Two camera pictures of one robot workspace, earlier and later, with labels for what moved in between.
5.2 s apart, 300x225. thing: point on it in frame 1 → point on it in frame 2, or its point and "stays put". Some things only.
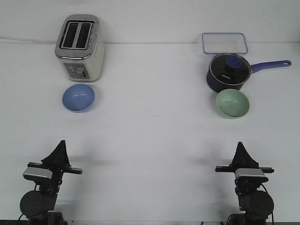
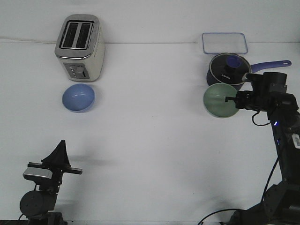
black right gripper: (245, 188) → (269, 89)
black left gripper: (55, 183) stays put
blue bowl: (78, 97) stays put
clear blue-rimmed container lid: (223, 43) stays put
